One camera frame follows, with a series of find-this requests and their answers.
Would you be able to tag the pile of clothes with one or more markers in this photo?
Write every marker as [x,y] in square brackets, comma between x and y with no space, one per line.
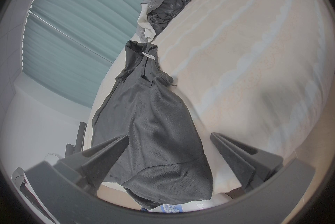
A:
[167,8]

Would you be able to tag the black T-shirt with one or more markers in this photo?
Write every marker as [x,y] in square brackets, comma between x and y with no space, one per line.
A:
[151,126]

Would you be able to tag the bed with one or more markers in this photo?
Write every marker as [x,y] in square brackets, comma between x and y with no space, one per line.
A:
[248,60]

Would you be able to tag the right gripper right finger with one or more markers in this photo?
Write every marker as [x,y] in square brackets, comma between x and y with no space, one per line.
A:
[235,165]

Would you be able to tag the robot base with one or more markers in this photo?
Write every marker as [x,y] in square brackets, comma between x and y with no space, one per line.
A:
[188,206]

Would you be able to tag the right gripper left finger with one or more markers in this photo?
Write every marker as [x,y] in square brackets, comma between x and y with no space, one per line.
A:
[107,162]

